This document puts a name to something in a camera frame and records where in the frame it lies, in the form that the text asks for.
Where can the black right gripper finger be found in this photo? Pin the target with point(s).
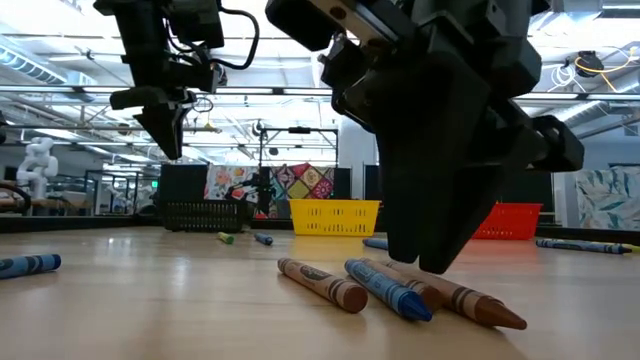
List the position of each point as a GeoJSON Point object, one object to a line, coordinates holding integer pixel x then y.
{"type": "Point", "coordinates": [450, 175]}
{"type": "Point", "coordinates": [400, 210]}

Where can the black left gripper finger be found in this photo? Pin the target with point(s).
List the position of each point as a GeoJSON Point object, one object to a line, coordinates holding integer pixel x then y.
{"type": "Point", "coordinates": [162, 130]}
{"type": "Point", "coordinates": [186, 117]}

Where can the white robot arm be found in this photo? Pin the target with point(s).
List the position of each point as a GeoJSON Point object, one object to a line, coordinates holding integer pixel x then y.
{"type": "Point", "coordinates": [37, 165]}

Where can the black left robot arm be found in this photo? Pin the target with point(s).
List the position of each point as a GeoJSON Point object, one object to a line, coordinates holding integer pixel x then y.
{"type": "Point", "coordinates": [107, 6]}

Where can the black background robot arm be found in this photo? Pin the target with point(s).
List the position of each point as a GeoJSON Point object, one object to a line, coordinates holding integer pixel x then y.
{"type": "Point", "coordinates": [264, 192]}

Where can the blue crayon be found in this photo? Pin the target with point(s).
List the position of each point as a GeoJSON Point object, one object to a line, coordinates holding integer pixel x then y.
{"type": "Point", "coordinates": [264, 239]}
{"type": "Point", "coordinates": [30, 265]}
{"type": "Point", "coordinates": [387, 290]}
{"type": "Point", "coordinates": [375, 243]}
{"type": "Point", "coordinates": [580, 246]}

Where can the black partition panel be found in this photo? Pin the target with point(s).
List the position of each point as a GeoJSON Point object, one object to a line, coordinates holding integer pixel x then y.
{"type": "Point", "coordinates": [182, 182]}
{"type": "Point", "coordinates": [530, 187]}

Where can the yellow plastic basket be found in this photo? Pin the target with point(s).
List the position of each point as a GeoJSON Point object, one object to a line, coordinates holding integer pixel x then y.
{"type": "Point", "coordinates": [335, 220]}

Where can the floral patterned cloth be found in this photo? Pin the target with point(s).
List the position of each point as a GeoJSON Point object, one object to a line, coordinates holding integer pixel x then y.
{"type": "Point", "coordinates": [220, 182]}

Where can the red plastic basket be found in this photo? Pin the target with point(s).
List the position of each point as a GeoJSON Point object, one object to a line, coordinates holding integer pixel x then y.
{"type": "Point", "coordinates": [515, 222]}

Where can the black plastic basket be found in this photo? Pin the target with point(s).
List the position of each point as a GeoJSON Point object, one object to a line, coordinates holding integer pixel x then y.
{"type": "Point", "coordinates": [205, 217]}

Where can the colourful patchwork quilt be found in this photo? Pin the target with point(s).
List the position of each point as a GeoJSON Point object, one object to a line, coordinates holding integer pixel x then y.
{"type": "Point", "coordinates": [300, 182]}

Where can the leaf patterned cloth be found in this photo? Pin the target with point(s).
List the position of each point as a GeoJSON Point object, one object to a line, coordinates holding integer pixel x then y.
{"type": "Point", "coordinates": [607, 197]}

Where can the black overhead camera frame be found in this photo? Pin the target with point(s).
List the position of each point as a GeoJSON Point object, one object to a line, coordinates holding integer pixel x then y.
{"type": "Point", "coordinates": [299, 130]}

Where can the black aluminium rig frame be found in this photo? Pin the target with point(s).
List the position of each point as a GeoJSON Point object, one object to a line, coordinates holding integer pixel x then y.
{"type": "Point", "coordinates": [75, 223]}

